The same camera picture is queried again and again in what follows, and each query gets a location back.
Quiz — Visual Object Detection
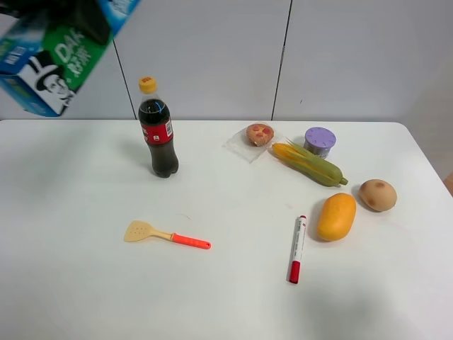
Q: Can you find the blue toothpaste box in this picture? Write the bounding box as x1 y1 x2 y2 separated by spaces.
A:
1 0 138 117

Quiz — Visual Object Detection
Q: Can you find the purple lidded jar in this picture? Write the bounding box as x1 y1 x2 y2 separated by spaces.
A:
304 127 336 159

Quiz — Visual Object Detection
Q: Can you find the red and white marker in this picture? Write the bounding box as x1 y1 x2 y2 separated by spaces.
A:
287 215 306 285

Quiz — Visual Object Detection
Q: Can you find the brown potato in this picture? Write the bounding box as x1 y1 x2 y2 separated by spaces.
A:
359 179 397 212

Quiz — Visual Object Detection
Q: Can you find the green and yellow corn cob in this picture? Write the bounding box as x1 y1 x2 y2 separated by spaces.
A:
271 140 348 187

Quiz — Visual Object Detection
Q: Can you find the yellow mango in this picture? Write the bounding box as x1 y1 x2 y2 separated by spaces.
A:
316 193 357 242

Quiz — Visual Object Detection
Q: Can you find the packaged bread bun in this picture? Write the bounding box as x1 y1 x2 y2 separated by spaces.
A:
224 123 282 164

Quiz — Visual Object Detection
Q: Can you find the cola bottle yellow cap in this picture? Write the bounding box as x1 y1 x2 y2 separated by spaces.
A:
138 76 179 178

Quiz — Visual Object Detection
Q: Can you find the toy spatula orange handle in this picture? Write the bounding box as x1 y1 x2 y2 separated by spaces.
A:
124 220 211 250

